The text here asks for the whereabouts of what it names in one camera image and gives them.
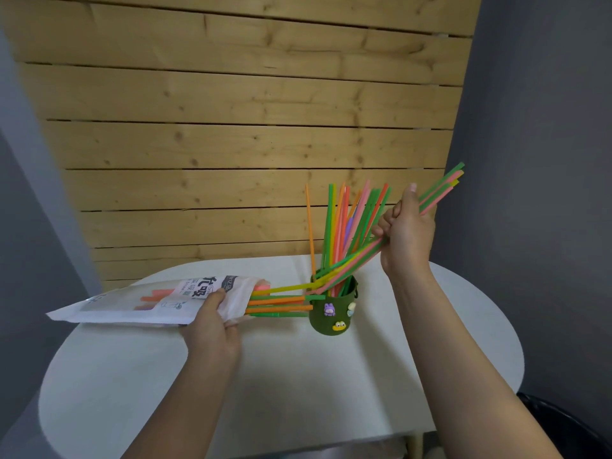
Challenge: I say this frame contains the person's right hand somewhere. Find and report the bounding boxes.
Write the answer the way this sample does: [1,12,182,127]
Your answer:
[372,182,437,279]

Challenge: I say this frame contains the person's left hand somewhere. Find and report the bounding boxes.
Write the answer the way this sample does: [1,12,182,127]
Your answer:
[179,287,242,367]

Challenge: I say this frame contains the pink straw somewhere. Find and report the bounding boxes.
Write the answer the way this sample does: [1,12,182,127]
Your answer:
[305,170,465,296]

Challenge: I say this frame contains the green straw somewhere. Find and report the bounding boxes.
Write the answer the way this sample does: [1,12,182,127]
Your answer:
[313,162,465,281]

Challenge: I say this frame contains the white plastic straw packet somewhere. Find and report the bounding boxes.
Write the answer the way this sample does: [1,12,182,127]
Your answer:
[46,274,271,326]

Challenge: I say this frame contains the dark green cup with charms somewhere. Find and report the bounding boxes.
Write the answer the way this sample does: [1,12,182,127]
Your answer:
[308,274,360,337]

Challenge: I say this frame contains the person's left forearm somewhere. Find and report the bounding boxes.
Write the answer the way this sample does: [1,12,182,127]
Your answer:
[122,353,240,459]

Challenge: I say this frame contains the person's right forearm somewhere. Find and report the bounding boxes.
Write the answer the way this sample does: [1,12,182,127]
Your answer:
[391,260,565,459]

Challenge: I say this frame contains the wooden plank panel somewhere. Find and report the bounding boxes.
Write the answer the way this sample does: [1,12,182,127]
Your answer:
[0,0,484,292]

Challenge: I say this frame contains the wooden table leg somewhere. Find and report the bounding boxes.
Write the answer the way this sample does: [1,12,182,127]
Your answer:
[405,430,425,459]

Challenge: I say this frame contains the black trash bin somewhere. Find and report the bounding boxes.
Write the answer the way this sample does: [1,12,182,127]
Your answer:
[516,391,612,459]

